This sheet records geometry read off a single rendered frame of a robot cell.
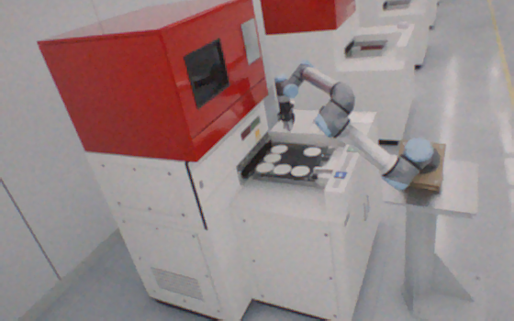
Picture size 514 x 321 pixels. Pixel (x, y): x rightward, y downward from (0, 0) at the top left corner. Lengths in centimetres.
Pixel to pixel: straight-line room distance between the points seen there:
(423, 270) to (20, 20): 294
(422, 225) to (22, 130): 255
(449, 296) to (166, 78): 204
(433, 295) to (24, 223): 269
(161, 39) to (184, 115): 32
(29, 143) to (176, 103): 157
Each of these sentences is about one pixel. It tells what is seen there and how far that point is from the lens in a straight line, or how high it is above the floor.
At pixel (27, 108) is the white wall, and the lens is 297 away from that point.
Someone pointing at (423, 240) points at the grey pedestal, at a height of 47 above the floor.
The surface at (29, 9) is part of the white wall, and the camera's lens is 306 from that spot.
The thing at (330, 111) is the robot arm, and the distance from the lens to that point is 175.
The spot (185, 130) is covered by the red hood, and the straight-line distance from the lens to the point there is 165.
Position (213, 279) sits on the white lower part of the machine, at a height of 45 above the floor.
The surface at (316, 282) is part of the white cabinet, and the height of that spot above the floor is 37.
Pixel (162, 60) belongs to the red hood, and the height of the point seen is 170.
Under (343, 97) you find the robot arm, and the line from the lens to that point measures 176.
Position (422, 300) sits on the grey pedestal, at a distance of 262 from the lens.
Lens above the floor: 202
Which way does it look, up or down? 28 degrees down
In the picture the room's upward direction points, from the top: 11 degrees counter-clockwise
